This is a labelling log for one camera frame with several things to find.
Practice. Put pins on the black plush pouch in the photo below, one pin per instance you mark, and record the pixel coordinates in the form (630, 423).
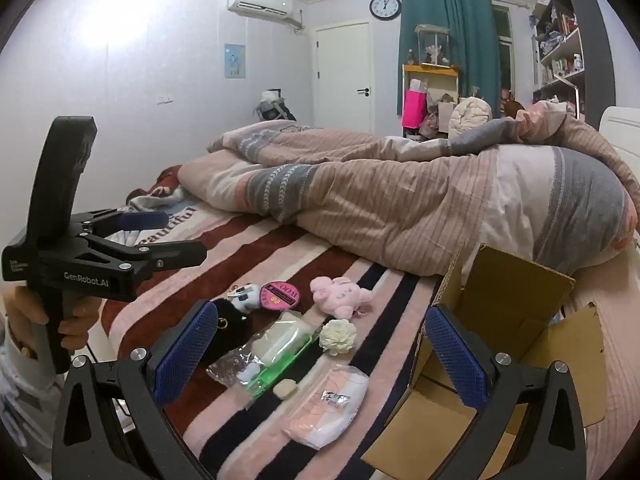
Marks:
(232, 332)

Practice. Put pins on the round pink black badge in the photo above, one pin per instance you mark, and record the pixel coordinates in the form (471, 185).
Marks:
(280, 295)

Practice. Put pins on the pink gift bag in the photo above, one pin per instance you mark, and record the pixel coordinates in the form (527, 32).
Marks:
(414, 110)

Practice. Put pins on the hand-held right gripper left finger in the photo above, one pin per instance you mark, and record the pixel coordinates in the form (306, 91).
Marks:
(182, 355)

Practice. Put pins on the white door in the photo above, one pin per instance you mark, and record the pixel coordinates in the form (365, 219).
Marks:
(345, 75)

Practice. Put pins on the grey stroller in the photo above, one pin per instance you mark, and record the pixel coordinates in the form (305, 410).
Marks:
(275, 107)

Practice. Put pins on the pink plush toy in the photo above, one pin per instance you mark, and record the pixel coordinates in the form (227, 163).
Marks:
(340, 295)

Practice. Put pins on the brown cloth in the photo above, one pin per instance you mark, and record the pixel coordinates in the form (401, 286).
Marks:
(167, 180)

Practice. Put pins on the white gift bag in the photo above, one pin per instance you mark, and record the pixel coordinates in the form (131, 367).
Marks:
(446, 116)

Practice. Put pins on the person's left hand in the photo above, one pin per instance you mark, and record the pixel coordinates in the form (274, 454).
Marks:
(75, 327)

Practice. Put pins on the pink white packet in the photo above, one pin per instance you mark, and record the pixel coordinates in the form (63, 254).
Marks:
(330, 405)

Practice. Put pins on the glass display case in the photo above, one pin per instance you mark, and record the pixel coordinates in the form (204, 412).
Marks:
(432, 45)

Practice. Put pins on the brown stuffed toy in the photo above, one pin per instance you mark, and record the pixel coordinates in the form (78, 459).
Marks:
(512, 108)

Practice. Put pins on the white fabric flower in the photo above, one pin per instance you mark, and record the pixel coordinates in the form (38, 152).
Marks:
(337, 337)

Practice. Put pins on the white headboard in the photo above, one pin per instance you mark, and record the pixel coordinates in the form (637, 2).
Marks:
(622, 122)

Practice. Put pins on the blue wall poster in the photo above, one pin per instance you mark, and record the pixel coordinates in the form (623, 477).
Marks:
(235, 61)

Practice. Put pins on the white printed blanket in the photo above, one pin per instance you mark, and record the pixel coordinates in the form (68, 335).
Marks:
(165, 215)

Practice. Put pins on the green curtain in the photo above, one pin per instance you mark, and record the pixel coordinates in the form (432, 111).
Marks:
(465, 35)

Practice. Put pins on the striped plush blanket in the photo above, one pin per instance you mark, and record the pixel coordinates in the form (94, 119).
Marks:
(300, 265)

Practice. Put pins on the round wall clock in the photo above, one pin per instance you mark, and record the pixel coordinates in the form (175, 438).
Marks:
(385, 7)

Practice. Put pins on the yellow shelf cabinet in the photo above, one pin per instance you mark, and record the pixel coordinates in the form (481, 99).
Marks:
(430, 71)

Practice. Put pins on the person's left forearm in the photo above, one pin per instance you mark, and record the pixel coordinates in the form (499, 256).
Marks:
(25, 400)

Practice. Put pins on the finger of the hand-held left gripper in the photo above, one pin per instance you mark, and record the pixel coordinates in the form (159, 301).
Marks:
(175, 254)
(142, 220)

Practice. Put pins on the bookshelf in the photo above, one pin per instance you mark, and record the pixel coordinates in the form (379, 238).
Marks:
(565, 45)

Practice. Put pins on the window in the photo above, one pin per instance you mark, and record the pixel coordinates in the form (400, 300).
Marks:
(504, 55)

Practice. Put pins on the cream folded blanket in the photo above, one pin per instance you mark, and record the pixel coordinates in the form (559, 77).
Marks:
(470, 115)

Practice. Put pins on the clear green zip bag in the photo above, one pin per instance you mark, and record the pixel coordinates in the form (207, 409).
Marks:
(280, 342)

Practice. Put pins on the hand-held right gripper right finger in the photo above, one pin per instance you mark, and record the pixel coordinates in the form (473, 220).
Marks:
(452, 355)

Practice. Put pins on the pink grey striped quilt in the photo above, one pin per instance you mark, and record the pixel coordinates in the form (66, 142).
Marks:
(400, 195)

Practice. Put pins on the cardboard box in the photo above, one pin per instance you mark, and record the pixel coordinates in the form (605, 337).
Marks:
(510, 290)

